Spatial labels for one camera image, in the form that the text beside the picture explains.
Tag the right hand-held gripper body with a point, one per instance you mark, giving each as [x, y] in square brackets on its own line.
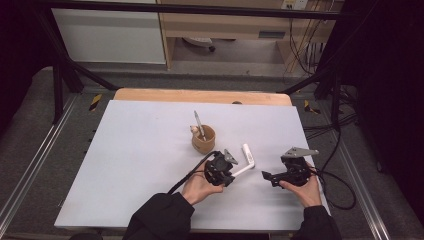
[296, 175]

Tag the black metal frame bar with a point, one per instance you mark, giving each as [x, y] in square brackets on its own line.
[183, 8]

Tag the white cabinet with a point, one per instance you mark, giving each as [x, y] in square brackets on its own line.
[110, 36]

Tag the clear pen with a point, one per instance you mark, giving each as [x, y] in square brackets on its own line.
[199, 124]

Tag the office chair base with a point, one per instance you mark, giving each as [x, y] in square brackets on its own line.
[200, 42]

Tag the brown cup with figurine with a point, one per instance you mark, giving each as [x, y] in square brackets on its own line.
[204, 144]

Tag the wooden desk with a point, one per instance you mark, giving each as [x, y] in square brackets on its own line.
[230, 25]

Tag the wooden table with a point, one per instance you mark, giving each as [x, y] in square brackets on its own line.
[200, 96]

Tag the person's left hand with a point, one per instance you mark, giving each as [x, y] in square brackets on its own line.
[196, 188]

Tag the short white marker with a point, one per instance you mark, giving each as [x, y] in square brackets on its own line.
[248, 154]

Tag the black metal stand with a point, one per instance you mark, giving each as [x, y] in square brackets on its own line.
[333, 83]
[58, 86]

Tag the person's right hand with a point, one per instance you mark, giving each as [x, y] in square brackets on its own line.
[308, 193]

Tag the dark curtain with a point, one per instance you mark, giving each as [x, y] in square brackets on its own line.
[16, 50]
[386, 100]

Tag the white power strip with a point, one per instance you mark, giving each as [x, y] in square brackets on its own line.
[295, 4]

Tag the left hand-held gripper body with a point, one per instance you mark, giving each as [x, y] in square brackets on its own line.
[216, 170]

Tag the aluminium floor rail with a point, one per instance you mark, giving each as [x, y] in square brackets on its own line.
[365, 190]
[36, 156]

